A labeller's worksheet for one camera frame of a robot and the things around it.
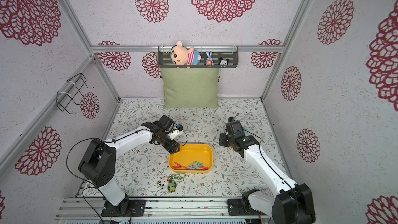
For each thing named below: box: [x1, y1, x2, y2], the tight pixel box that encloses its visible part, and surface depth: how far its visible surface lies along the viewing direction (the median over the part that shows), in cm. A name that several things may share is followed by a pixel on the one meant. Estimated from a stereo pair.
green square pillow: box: [161, 67, 221, 109], surface depth 103 cm
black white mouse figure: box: [218, 57, 230, 65], surface depth 94 cm
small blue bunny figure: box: [205, 50, 215, 66], surface depth 93 cm
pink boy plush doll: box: [170, 40, 202, 69], surface depth 87 cm
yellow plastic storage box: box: [168, 143, 214, 174], surface depth 91 cm
